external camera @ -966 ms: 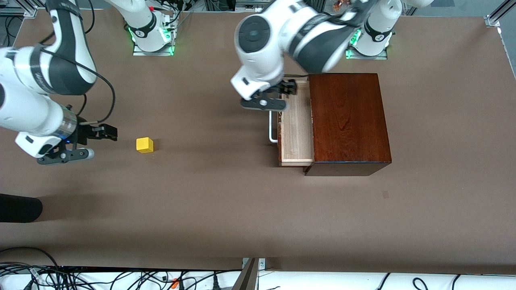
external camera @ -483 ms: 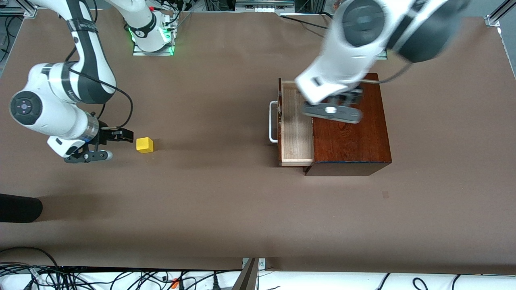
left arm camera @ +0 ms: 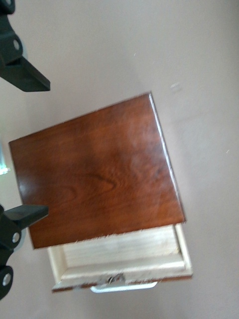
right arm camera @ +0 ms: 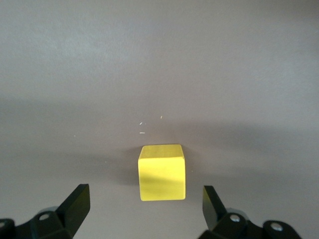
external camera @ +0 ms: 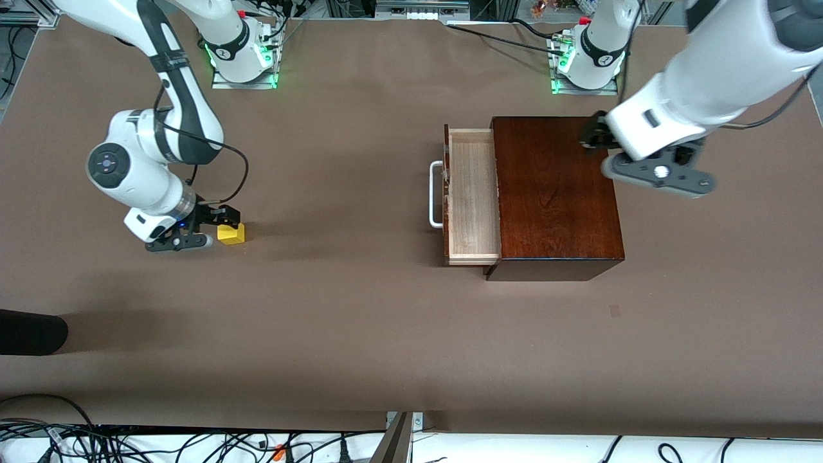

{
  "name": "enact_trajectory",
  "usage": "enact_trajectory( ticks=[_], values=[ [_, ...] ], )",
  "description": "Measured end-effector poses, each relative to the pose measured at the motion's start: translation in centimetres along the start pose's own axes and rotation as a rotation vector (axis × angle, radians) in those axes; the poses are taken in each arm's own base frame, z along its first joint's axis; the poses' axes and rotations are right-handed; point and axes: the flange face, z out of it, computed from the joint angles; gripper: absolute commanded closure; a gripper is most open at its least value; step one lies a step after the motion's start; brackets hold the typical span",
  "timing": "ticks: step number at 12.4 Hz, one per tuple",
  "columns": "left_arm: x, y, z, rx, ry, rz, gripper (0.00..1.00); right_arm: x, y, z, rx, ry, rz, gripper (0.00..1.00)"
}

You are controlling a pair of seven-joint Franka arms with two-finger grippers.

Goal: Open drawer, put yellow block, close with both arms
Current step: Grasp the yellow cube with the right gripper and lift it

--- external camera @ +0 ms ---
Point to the white power strip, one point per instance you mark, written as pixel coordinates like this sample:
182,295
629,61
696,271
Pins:
421,14

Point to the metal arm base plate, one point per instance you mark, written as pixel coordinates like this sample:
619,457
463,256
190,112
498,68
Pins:
582,92
222,83

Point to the dark brown wooden cabinet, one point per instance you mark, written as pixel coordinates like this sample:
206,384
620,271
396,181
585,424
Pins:
559,193

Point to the grey metal bracket post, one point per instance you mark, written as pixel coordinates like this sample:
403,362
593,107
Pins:
398,444

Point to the aluminium frame profile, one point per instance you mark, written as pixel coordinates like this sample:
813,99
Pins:
26,19

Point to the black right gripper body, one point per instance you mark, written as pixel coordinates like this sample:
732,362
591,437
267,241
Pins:
204,214

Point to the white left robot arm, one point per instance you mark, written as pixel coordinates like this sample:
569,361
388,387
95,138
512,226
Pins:
720,71

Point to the black ribbed cylinder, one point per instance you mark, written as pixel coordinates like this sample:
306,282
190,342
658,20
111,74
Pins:
32,331

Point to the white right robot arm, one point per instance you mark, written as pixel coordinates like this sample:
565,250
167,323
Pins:
128,167

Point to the white lower shelf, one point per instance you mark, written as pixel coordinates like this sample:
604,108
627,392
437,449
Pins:
514,450

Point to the yellow wooden block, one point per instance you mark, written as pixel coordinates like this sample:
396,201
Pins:
233,235

